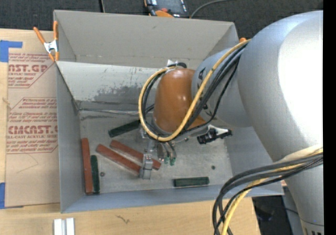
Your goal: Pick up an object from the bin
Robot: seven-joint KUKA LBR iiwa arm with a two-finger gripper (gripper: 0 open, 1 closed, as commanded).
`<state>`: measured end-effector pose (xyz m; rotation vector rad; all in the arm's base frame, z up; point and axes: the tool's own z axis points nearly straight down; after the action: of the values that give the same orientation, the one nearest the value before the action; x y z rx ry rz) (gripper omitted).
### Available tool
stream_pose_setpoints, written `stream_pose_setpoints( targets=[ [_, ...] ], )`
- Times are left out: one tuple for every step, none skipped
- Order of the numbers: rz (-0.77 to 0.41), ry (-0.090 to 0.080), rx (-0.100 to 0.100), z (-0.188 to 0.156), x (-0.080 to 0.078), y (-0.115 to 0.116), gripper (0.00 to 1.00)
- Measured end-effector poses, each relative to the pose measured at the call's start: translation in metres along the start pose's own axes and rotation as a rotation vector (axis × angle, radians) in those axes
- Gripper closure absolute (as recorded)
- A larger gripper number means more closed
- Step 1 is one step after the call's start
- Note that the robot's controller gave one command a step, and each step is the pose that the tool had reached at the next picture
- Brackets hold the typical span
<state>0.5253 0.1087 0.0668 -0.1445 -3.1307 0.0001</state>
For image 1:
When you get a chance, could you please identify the grey metal bin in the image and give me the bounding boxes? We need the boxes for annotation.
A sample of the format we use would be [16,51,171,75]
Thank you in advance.
[53,9,285,214]

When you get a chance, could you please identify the dark green flat block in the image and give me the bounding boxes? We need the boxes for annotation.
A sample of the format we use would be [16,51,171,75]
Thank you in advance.
[173,176,211,188]
[108,120,141,138]
[90,155,101,195]

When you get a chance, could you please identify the red-brown flat block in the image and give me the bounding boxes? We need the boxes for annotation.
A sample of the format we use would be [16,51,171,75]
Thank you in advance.
[95,144,143,176]
[80,137,95,195]
[109,139,162,171]

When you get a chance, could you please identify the brown cardboard board, red print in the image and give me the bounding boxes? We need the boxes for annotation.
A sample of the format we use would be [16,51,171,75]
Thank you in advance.
[0,28,61,209]

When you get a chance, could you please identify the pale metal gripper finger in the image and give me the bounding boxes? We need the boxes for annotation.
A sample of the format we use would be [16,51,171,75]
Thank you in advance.
[139,162,153,180]
[143,153,154,170]

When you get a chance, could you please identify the black cylinder on white bracket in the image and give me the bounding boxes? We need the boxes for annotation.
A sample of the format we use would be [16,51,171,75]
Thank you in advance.
[196,124,233,145]

